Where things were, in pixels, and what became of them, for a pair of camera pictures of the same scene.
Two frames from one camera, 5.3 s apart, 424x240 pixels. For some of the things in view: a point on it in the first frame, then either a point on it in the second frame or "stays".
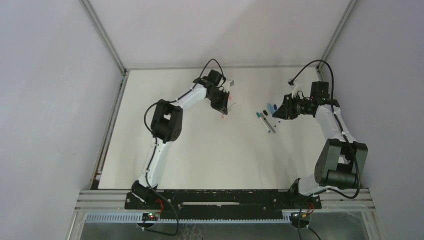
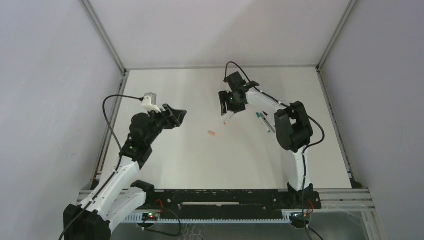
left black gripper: (221, 101) -> (170, 115)
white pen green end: (258, 115) stays
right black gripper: (288, 110) -> (232, 106)
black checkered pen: (266, 121) stays
